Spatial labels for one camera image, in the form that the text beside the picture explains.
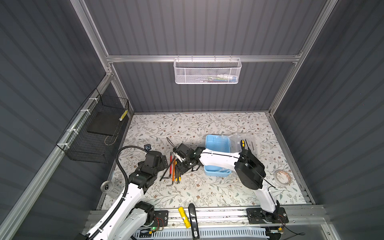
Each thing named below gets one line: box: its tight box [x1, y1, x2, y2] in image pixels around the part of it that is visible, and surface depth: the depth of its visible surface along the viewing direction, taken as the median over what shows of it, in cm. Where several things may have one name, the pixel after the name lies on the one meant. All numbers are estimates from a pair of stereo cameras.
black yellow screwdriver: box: [240, 139, 246, 152], surface depth 89 cm
